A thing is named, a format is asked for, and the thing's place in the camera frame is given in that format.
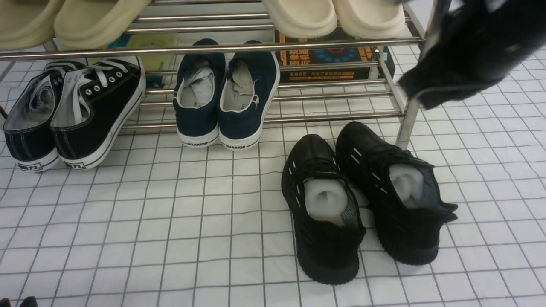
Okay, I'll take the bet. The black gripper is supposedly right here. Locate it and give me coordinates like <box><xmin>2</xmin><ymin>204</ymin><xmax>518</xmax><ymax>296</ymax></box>
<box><xmin>398</xmin><ymin>0</ymin><xmax>546</xmax><ymax>110</ymax></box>

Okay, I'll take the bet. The black knit sneaker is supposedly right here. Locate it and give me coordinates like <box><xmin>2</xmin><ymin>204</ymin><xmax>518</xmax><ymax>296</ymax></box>
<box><xmin>281</xmin><ymin>134</ymin><xmax>366</xmax><ymax>285</ymax></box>
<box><xmin>336</xmin><ymin>121</ymin><xmax>458</xmax><ymax>266</ymax></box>

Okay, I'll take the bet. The metal shoe rack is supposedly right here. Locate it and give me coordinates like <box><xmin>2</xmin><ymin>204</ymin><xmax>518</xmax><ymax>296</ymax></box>
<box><xmin>0</xmin><ymin>0</ymin><xmax>452</xmax><ymax>150</ymax></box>

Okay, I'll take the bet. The green box behind rack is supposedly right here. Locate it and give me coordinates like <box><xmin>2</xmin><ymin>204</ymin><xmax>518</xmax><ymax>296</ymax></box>
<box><xmin>104</xmin><ymin>34</ymin><xmax>177</xmax><ymax>89</ymax></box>

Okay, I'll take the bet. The cream slipper right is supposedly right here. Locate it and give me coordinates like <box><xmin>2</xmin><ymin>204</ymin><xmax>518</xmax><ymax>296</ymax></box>
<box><xmin>333</xmin><ymin>0</ymin><xmax>406</xmax><ymax>40</ymax></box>

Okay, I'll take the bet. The cream slipper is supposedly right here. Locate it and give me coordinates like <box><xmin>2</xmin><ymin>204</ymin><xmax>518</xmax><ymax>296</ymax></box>
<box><xmin>262</xmin><ymin>0</ymin><xmax>337</xmax><ymax>38</ymax></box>
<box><xmin>333</xmin><ymin>0</ymin><xmax>406</xmax><ymax>40</ymax></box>

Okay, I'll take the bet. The black orange printed box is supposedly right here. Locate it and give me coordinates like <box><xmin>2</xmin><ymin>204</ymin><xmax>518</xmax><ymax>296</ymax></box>
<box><xmin>276</xmin><ymin>46</ymin><xmax>384</xmax><ymax>83</ymax></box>

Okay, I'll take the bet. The cream slipper left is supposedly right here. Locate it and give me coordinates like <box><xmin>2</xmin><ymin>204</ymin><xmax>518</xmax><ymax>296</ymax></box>
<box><xmin>262</xmin><ymin>0</ymin><xmax>337</xmax><ymax>38</ymax></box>

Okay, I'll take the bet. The navy slip-on shoe right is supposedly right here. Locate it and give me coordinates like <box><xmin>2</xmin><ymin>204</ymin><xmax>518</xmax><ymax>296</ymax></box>
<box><xmin>218</xmin><ymin>51</ymin><xmax>280</xmax><ymax>151</ymax></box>

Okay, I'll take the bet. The navy slip-on shoe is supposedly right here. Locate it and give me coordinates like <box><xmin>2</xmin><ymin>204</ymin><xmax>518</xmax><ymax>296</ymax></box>
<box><xmin>172</xmin><ymin>51</ymin><xmax>227</xmax><ymax>148</ymax></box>
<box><xmin>218</xmin><ymin>51</ymin><xmax>280</xmax><ymax>151</ymax></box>

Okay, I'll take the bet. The navy slip-on shoe left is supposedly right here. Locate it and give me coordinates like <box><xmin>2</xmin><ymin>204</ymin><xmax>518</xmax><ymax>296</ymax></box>
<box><xmin>172</xmin><ymin>51</ymin><xmax>227</xmax><ymax>148</ymax></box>

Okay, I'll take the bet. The black canvas sneaker right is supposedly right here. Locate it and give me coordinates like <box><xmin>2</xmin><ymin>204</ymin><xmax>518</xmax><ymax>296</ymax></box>
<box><xmin>49</xmin><ymin>56</ymin><xmax>146</xmax><ymax>170</ymax></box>

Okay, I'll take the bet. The black canvas sneaker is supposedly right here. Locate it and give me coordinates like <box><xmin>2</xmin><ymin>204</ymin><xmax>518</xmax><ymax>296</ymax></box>
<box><xmin>49</xmin><ymin>56</ymin><xmax>146</xmax><ymax>170</ymax></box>
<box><xmin>3</xmin><ymin>58</ymin><xmax>88</xmax><ymax>173</ymax></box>

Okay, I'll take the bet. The olive slipper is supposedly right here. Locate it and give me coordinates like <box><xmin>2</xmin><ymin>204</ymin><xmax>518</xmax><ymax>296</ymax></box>
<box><xmin>0</xmin><ymin>0</ymin><xmax>65</xmax><ymax>51</ymax></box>
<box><xmin>53</xmin><ymin>0</ymin><xmax>151</xmax><ymax>50</ymax></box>

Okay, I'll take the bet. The black canvas sneaker left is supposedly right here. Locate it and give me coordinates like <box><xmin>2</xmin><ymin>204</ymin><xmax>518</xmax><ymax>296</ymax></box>
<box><xmin>3</xmin><ymin>58</ymin><xmax>88</xmax><ymax>173</ymax></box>

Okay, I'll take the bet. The olive slipper far left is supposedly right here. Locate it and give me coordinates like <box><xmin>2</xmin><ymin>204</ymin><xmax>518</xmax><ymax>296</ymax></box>
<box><xmin>0</xmin><ymin>0</ymin><xmax>65</xmax><ymax>51</ymax></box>

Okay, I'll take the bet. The dark object bottom left corner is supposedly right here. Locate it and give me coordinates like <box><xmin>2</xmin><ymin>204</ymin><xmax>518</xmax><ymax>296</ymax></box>
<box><xmin>0</xmin><ymin>296</ymin><xmax>38</xmax><ymax>307</ymax></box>

